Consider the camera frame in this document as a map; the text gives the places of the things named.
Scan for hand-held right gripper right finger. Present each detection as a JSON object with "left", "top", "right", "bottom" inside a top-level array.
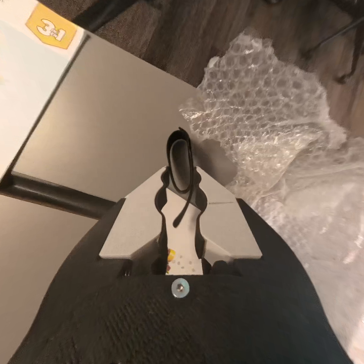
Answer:
[{"left": 191, "top": 166, "right": 263, "bottom": 260}]

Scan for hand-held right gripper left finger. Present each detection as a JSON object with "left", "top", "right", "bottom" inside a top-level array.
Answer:
[{"left": 99, "top": 167, "right": 171, "bottom": 260}]

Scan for instruction booklet with yellow badge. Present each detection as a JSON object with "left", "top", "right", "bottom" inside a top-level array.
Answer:
[{"left": 0, "top": 0, "right": 86, "bottom": 180}]

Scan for clear bubble wrap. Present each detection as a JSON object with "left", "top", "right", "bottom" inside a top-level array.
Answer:
[{"left": 179, "top": 27, "right": 364, "bottom": 354}]

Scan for white printed paper sheet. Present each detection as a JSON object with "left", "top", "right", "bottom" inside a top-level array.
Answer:
[{"left": 166, "top": 186, "right": 205, "bottom": 276}]

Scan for black stand legs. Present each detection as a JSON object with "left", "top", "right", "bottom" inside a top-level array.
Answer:
[{"left": 299, "top": 0, "right": 364, "bottom": 83}]

